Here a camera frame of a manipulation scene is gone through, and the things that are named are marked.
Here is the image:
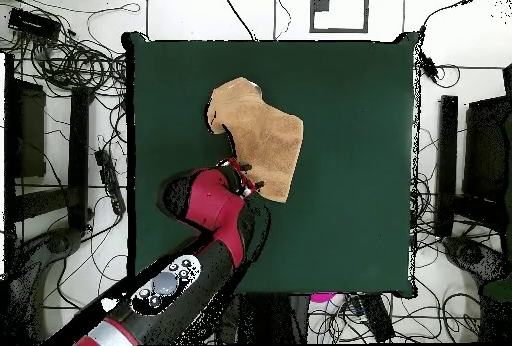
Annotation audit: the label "dark green table cloth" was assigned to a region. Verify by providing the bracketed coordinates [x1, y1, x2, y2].
[121, 30, 420, 300]

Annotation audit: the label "tangled black cables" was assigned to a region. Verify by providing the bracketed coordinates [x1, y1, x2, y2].
[23, 37, 129, 97]

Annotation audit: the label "black power adapter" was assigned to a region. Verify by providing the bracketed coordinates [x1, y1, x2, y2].
[418, 52, 440, 85]

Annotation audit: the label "black power strip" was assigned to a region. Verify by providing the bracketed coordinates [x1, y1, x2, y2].
[94, 148, 127, 217]

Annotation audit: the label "black device box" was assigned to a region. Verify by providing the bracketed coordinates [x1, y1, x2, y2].
[7, 7, 62, 41]

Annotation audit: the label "grey stand base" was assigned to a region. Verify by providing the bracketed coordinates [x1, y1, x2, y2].
[441, 234, 511, 285]
[7, 226, 84, 283]

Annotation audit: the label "dark flat panel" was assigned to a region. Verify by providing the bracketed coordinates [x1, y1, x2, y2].
[5, 77, 47, 179]
[463, 95, 512, 203]

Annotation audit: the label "black flat bar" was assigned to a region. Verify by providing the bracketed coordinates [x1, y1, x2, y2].
[357, 293, 396, 343]

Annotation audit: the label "magenta capped object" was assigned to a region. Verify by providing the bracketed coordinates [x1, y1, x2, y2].
[310, 291, 338, 304]

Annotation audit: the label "black upright bar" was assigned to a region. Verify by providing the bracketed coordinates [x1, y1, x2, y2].
[434, 94, 460, 238]
[66, 85, 92, 232]

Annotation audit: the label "tan terry towel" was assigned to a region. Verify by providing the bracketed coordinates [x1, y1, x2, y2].
[205, 76, 305, 204]

